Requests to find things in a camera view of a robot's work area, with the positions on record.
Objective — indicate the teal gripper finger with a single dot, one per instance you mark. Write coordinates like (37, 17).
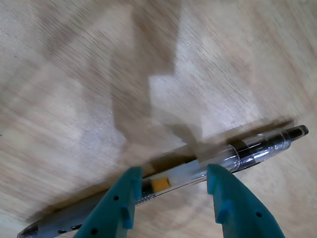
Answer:
(242, 210)
(111, 210)

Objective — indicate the grey grip retractable pen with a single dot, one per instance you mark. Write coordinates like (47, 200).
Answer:
(188, 171)

